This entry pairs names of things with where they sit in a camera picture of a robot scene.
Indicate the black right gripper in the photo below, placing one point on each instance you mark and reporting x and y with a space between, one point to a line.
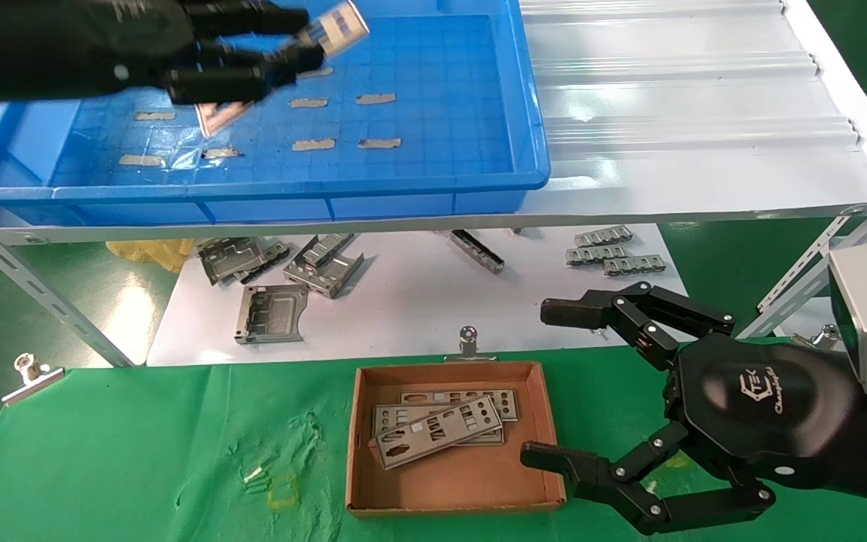
765 406

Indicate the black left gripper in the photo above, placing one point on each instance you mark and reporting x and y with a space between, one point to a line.
50 45

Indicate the silver computer IO shield plate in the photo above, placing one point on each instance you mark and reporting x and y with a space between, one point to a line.
471 425
510 410
339 26
381 421

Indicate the shallow cardboard box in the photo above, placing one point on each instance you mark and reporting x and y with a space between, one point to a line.
463 482

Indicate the blue plastic tray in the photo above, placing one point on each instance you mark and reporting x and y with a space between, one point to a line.
441 45

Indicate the grey tape strip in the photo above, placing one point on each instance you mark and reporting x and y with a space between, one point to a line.
140 160
220 153

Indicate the small grey connector shield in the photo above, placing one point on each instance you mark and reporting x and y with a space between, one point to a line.
595 255
635 266
603 237

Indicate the long dark metal bar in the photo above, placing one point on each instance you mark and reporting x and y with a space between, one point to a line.
479 254

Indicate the white flat board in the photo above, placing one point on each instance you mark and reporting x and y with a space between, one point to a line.
418 301

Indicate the grey perforated steel brace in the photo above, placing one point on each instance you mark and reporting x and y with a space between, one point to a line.
768 312
27 284

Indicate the yellow plastic bag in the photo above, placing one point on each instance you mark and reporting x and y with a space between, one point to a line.
155 252

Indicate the white metal shelf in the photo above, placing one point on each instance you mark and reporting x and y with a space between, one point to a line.
667 113

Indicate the small white scrap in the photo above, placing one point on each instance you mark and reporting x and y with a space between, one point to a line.
253 474

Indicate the grey stamped metal bracket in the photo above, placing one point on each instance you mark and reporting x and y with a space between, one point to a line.
336 280
272 309
223 263
328 247
272 256

